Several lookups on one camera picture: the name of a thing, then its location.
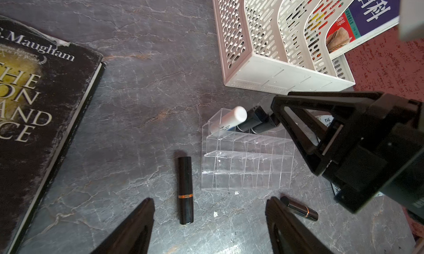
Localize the white magazine file organizer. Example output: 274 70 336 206
213 0 355 95

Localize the black lipstick orange band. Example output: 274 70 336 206
177 156 194 225

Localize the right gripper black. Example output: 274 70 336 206
271 92 424 219

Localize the white lip balm tube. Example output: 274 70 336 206
210 106 247 134

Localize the black lipstick angled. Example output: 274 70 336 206
236 106 267 133

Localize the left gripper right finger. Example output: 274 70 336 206
265 197 331 254

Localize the black hardcover Maugham book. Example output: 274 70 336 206
1 17 106 254

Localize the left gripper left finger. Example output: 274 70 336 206
92 198 155 254

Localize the black lipstick gold band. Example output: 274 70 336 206
280 196 319 222

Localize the blue book in organizer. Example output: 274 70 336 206
326 0 401 59

